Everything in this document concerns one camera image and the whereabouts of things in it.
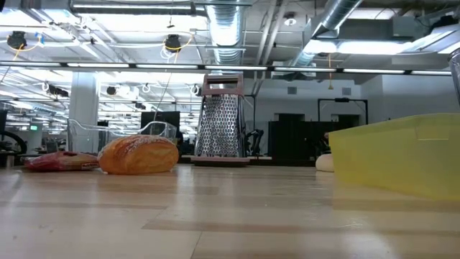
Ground orange bread loaf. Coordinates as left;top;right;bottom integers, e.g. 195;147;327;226
97;135;180;176

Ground metal box grater pink trim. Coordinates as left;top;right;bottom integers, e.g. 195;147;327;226
191;73;252;168

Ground long ceiling light strip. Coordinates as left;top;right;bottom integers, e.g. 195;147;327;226
0;60;454;76

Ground black storage cabinets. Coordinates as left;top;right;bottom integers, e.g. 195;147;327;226
267;120;360;161

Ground black background monitor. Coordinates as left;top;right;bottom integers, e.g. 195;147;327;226
139;110;181;137

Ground glazed donut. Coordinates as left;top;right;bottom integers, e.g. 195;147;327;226
315;153;335;173

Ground white building column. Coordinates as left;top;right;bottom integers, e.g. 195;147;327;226
68;71;100;148

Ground clear plastic bin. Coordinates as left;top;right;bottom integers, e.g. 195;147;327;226
448;48;460;109
67;118;178;152

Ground yellow plastic tray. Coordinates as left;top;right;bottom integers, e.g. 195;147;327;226
327;113;460;202

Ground red snack packet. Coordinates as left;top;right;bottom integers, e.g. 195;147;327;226
24;150;100;173

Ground ribbed silver air duct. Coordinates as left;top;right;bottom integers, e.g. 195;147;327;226
206;0;249;65

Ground black ceiling cable reel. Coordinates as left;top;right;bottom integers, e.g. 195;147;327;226
6;31;28;50
164;34;183;54

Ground black background gantry frame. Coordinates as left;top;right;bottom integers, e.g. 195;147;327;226
317;97;369;125

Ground smooth silver air duct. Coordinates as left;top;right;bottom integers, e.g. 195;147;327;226
290;0;364;68

